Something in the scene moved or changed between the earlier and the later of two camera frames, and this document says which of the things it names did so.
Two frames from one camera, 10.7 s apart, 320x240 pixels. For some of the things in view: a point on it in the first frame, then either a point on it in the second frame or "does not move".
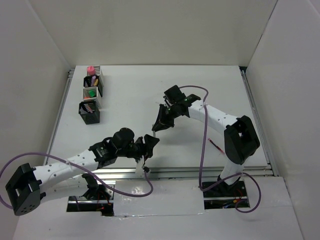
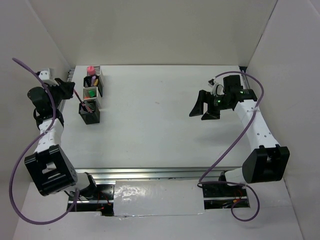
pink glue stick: x=91 y=70 does not move
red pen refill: x=216 y=146 → x=82 y=103
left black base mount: x=97 y=198 does not move
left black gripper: x=150 y=142 → x=67 y=88
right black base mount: x=225 y=196 does not move
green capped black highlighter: x=91 y=93 does not move
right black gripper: x=162 y=122 → x=205 y=96
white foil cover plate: x=168 y=197 does not move
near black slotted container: x=88 y=117 does not move
